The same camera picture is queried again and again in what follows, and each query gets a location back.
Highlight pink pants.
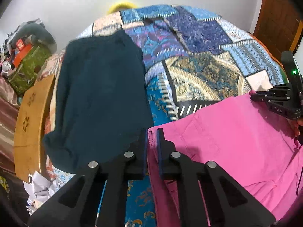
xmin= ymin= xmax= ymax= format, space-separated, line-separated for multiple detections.
xmin=147 ymin=94 xmax=302 ymax=226

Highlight white crumpled cloth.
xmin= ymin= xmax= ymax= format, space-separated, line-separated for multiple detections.
xmin=23 ymin=171 xmax=59 ymax=216

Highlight wooden lap desk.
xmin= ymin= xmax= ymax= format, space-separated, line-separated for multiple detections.
xmin=13 ymin=74 xmax=55 ymax=183

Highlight brown wooden door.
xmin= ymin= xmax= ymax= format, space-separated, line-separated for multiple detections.
xmin=253 ymin=0 xmax=302 ymax=60

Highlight dark teal folded garment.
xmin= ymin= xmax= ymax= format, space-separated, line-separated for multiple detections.
xmin=44 ymin=30 xmax=154 ymax=173

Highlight patchwork patterned bedspread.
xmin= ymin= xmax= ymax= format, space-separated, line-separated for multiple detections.
xmin=37 ymin=4 xmax=289 ymax=227

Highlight green fabric storage box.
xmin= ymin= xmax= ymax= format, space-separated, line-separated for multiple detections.
xmin=8 ymin=44 xmax=51 ymax=96

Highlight orange box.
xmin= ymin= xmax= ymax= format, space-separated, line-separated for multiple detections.
xmin=13 ymin=39 xmax=33 ymax=68

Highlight yellow curved pillow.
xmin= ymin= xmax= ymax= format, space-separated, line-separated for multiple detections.
xmin=106 ymin=1 xmax=138 ymax=15

